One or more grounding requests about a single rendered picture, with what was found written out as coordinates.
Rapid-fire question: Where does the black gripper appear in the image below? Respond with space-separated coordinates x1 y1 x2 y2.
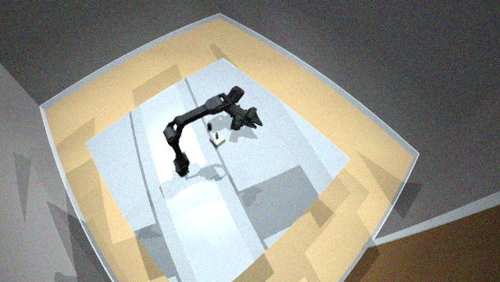
230 105 263 129

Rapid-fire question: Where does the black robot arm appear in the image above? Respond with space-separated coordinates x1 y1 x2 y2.
163 86 244 178

